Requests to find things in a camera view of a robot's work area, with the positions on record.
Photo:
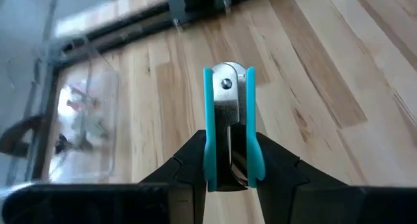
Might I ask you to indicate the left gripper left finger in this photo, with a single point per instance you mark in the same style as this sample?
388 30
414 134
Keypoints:
182 185

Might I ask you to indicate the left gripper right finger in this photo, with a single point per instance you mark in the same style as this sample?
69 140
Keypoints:
286 191

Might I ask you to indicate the teal staple remover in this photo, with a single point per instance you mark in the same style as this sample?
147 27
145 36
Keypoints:
228 87

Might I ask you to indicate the clear staple remover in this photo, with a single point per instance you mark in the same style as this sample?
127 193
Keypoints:
86 128

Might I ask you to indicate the clear plastic bin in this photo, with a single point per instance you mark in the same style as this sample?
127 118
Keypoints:
107 152

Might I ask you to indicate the black table clamp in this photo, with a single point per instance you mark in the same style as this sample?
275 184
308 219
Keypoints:
16 133

